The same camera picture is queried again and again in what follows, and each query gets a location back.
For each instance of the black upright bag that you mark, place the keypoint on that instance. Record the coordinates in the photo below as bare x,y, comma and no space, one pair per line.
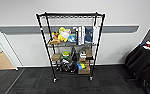
73,54

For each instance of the small blue plush toy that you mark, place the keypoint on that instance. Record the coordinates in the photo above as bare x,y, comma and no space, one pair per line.
72,39

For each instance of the small white printed box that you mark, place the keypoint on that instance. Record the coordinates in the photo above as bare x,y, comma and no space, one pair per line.
82,55

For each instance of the green round toy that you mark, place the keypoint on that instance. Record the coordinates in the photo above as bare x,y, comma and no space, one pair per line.
66,55

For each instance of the white box with black edge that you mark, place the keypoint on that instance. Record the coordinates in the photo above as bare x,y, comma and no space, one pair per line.
79,35

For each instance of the tall brown cardboard box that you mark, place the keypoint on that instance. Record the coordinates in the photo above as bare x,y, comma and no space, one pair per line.
88,52

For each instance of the slim white box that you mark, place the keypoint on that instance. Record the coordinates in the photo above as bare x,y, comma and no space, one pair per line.
83,35

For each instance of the yellow white plush duck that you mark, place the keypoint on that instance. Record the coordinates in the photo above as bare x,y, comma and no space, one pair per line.
63,34

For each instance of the dark blue bag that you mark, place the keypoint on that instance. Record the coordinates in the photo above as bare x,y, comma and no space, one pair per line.
89,35

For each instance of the blue yellow toy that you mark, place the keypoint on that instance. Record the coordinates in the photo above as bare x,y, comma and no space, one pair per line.
80,65

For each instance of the small flat cardboard box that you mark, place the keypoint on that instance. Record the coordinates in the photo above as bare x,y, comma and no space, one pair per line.
56,57

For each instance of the brown orange plush toy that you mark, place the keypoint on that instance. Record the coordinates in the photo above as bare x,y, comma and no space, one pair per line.
54,39

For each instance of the tall wide white box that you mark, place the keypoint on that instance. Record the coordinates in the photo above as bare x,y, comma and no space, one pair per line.
96,34

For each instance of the low brown cardboard box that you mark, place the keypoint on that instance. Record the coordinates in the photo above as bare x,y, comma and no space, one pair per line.
85,70

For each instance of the black office chair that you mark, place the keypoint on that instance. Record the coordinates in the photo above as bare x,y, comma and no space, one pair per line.
139,65

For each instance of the long grey wall band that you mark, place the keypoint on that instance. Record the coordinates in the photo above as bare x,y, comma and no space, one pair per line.
21,29

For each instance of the white door frame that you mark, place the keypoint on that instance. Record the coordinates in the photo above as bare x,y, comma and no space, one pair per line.
6,46

